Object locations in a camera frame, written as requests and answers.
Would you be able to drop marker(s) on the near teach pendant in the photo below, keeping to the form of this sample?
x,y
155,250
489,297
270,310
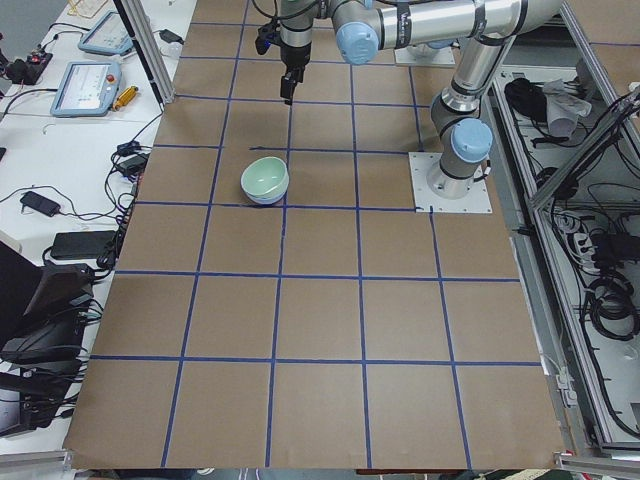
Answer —
x,y
87,89

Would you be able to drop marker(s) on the teach pendant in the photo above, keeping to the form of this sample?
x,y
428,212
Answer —
x,y
87,89
107,37

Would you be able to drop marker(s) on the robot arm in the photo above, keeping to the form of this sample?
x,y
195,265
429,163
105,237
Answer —
x,y
418,32

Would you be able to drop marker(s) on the green bowl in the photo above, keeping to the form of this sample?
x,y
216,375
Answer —
x,y
266,167

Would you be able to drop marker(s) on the black phone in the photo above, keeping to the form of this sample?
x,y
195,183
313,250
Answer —
x,y
40,204

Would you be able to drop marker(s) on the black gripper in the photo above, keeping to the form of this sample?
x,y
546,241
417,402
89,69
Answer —
x,y
295,55

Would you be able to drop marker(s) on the brown paper mat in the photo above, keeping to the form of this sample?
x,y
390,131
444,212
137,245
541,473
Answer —
x,y
335,328

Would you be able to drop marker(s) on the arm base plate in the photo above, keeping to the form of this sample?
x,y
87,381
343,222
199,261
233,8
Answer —
x,y
423,55
435,192

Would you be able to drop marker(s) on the far teach pendant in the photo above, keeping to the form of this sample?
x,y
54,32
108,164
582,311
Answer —
x,y
107,37

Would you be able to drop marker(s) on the gold cylinder tool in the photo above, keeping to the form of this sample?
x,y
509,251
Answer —
x,y
125,97

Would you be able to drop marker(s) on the aluminium frame post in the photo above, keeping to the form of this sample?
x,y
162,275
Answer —
x,y
139,30

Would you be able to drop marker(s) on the black power adapter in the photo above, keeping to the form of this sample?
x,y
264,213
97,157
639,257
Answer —
x,y
169,36

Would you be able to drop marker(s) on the blue bowl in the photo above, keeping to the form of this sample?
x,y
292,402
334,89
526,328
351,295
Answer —
x,y
265,191

